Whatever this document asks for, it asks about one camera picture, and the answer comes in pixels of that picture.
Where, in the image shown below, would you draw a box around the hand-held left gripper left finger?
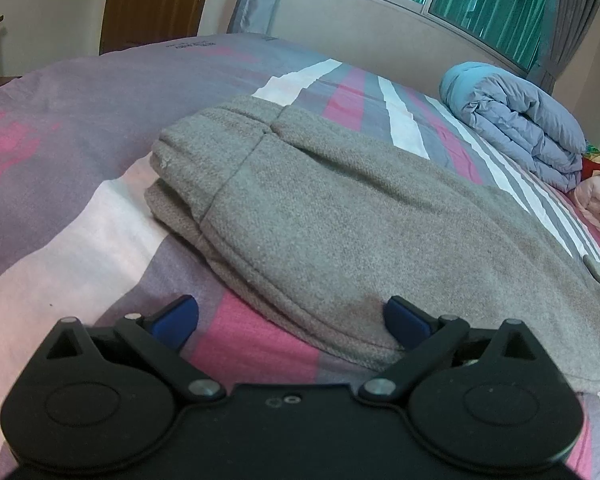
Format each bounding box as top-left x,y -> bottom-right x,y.
45,294 -> 226,404

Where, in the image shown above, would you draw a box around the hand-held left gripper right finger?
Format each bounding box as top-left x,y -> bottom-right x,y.
357,295 -> 549,405

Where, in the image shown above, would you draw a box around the grey pants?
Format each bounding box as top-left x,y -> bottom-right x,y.
144,94 -> 600,394

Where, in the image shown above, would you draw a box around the pink blanket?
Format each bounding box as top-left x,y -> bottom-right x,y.
572,170 -> 600,247

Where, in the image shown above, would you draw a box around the folded blue quilt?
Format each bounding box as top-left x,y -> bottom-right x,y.
439,61 -> 589,194

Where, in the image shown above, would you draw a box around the brown wooden door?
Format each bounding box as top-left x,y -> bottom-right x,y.
99,0 -> 219,56

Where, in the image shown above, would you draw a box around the window with green glass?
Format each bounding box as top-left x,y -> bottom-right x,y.
285,0 -> 554,74

